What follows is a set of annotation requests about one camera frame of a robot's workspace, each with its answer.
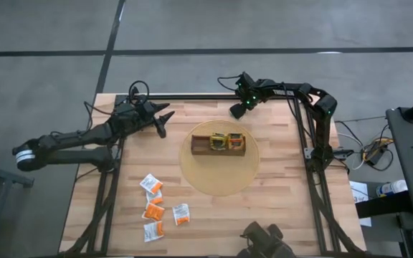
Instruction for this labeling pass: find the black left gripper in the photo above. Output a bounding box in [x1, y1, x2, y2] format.
[134, 94, 176, 140]

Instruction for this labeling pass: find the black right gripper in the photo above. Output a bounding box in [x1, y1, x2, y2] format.
[229, 72, 262, 120]

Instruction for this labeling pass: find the brown wooden compartment tea box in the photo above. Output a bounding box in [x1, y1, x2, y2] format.
[191, 133, 247, 157]

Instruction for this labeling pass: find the round woven straw placemat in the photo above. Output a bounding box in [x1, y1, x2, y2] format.
[179, 120, 260, 197]

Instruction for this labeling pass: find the white orange tea packet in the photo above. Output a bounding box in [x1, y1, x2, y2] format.
[138, 173, 163, 196]
[172, 203, 191, 226]
[146, 189, 164, 206]
[143, 221, 165, 243]

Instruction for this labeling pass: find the grey controller box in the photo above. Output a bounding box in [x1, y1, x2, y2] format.
[331, 148, 355, 161]

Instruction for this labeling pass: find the white paper sheet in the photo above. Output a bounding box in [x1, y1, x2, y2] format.
[348, 181, 373, 228]

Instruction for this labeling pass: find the black power adapter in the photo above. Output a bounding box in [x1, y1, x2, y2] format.
[372, 148, 387, 166]

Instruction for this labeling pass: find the black flat bar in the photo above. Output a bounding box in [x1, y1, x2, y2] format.
[355, 191, 413, 219]

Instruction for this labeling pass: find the grey metal stand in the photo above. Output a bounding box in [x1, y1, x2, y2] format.
[0, 142, 35, 258]

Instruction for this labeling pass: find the white plastic bottle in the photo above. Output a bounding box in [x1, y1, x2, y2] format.
[376, 179, 409, 199]

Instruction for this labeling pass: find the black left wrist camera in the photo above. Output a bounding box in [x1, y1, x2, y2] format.
[122, 103, 143, 125]

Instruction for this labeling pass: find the black metal table frame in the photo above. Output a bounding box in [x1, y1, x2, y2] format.
[58, 85, 367, 257]

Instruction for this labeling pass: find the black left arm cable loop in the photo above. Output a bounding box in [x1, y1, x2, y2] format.
[83, 100, 114, 134]

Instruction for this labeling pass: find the yellow and black cable bundle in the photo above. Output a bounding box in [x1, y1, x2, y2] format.
[335, 120, 396, 171]

